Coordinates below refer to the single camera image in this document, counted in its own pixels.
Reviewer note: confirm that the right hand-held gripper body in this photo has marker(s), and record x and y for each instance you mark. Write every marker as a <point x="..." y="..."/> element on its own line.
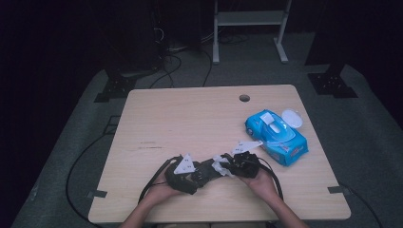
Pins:
<point x="247" y="166"/>

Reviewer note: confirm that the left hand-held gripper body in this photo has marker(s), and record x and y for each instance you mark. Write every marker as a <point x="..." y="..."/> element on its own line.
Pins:
<point x="183" y="166"/>

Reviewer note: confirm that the white wet wipe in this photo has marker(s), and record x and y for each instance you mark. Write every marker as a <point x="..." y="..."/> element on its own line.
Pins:
<point x="218" y="167"/>

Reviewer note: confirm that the blue wet wipes pack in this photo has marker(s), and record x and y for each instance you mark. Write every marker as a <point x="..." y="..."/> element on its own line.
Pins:
<point x="285" y="142"/>

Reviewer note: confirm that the person's right hand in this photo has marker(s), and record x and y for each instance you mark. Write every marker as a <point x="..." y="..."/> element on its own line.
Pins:
<point x="261" y="186"/>

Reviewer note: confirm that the person's left hand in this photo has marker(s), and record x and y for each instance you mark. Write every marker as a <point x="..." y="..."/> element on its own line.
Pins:
<point x="158" y="193"/>

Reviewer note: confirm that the grey tape strip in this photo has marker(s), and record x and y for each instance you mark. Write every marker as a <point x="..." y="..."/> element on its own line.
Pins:
<point x="96" y="193"/>
<point x="337" y="189"/>

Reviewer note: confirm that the black stand base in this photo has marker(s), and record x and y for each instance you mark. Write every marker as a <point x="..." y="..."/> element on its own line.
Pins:
<point x="332" y="84"/>
<point x="115" y="88"/>

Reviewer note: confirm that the white metal stand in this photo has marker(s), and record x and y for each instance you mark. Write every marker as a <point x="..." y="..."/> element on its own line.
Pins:
<point x="250" y="18"/>

